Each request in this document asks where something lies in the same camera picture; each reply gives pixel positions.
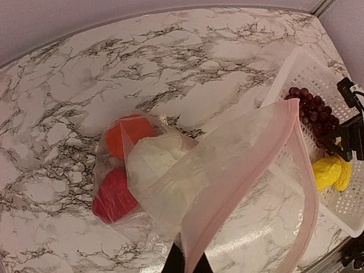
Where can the white toy cauliflower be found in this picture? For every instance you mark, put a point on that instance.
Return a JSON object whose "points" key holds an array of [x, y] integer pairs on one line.
{"points": [[152, 157]]}

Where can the clear zip top bag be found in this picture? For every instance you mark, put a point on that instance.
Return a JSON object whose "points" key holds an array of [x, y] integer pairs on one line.
{"points": [[245, 195]]}

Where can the dark red toy grapes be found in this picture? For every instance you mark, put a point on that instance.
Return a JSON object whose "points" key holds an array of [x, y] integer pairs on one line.
{"points": [[315, 114]]}

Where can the right aluminium frame post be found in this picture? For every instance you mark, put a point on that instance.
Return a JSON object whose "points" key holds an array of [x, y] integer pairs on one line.
{"points": [[322, 7]]}

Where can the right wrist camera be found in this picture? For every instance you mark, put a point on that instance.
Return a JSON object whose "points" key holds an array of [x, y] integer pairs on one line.
{"points": [[350, 97]]}

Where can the orange toy pumpkin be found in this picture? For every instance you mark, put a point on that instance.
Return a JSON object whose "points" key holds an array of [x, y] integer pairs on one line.
{"points": [[136, 128]]}

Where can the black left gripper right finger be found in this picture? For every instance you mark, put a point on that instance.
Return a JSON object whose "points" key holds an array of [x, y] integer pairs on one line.
{"points": [[203, 265]]}

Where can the red toy bell pepper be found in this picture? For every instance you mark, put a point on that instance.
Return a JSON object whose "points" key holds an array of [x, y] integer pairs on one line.
{"points": [[114, 200]]}

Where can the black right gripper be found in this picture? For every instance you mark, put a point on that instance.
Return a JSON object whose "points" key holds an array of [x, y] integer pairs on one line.
{"points": [[351, 136]]}

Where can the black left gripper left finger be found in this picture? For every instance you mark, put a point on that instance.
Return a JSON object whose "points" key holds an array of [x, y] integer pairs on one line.
{"points": [[175, 262]]}

